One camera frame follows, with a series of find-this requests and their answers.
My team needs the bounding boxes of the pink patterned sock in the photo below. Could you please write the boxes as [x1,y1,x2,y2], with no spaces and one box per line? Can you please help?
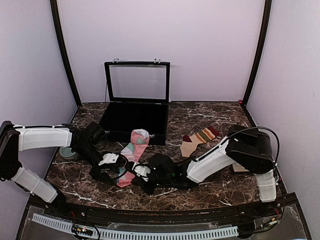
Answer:
[117,129,150,188]

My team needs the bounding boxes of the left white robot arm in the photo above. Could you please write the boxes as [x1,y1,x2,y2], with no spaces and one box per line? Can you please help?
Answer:
[0,121,120,218]

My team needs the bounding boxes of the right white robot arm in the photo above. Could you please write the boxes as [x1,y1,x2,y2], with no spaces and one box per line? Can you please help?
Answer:
[141,125,278,217]

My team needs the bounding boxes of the pale green ceramic bowl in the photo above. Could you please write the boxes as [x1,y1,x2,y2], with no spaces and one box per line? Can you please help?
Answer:
[59,147,80,160]

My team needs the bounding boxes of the striped beige sock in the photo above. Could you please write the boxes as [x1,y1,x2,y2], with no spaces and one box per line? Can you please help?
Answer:
[179,126,220,159]

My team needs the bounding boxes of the black display case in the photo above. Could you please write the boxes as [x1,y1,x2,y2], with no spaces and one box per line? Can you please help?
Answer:
[99,58,171,146]

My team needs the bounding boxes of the floral square coaster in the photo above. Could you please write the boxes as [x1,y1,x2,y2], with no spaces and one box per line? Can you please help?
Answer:
[232,163,250,174]

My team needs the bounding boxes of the left green circuit board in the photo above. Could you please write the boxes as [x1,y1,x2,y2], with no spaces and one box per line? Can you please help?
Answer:
[71,224,93,236]

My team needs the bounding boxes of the right circuit board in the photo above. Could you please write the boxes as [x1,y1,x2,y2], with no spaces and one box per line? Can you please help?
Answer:
[260,217,280,229]

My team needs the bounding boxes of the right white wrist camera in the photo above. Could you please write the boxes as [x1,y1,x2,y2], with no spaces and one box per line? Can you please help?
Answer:
[132,162,152,182]

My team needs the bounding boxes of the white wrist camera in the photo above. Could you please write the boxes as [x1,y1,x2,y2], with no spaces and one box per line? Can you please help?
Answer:
[98,153,119,166]
[132,162,152,182]

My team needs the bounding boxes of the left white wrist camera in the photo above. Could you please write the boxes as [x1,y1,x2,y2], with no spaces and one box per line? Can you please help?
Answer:
[98,153,119,166]

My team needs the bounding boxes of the white slotted cable duct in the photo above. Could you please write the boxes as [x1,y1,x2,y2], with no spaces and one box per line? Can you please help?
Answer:
[31,213,239,240]

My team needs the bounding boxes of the black front rail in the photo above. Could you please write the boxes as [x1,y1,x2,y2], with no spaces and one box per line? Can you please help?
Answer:
[27,193,298,226]

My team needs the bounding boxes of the left black frame post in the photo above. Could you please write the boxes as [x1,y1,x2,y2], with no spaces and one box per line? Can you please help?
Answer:
[49,0,82,107]

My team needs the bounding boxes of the black frame post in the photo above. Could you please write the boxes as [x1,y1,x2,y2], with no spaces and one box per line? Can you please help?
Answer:
[49,0,82,107]
[241,0,272,108]

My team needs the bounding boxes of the right black frame post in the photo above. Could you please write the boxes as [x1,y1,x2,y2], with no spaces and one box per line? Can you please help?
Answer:
[241,0,272,108]

